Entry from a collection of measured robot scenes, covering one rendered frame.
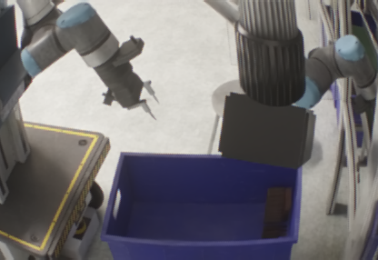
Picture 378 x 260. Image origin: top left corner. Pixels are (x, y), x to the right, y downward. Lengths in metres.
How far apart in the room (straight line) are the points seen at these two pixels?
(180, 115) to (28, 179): 1.00
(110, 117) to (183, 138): 0.37
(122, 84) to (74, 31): 0.20
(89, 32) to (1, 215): 1.00
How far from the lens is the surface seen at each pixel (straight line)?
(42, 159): 2.21
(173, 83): 3.03
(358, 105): 1.41
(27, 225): 1.96
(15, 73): 1.81
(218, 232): 1.98
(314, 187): 2.45
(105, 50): 1.28
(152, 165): 1.99
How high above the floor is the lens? 1.70
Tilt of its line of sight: 39 degrees down
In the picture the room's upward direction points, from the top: 6 degrees counter-clockwise
